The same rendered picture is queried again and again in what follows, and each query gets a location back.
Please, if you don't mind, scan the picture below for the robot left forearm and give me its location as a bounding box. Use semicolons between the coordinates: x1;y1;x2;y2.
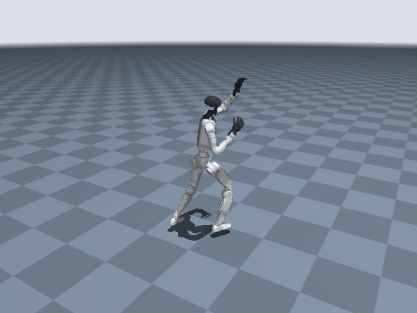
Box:
221;93;240;106

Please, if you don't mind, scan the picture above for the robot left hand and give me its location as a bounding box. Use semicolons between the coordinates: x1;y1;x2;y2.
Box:
233;77;247;96

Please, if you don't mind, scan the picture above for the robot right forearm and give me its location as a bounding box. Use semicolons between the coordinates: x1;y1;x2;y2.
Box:
215;132;235;155

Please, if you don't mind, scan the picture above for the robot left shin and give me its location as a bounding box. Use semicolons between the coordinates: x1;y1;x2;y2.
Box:
173;185;194;219

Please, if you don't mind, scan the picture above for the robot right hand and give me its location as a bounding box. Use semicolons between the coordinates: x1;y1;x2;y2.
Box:
228;117;244;136

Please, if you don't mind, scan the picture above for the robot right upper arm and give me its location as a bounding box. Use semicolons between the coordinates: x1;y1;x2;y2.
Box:
205;123;217;155

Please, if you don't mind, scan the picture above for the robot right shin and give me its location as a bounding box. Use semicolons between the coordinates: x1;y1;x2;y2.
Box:
216;190;234;226

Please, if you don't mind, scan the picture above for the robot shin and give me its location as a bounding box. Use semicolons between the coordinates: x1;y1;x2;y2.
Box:
216;190;234;226
173;185;194;219

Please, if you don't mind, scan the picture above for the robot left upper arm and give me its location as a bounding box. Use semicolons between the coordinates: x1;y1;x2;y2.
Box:
205;103;229;117

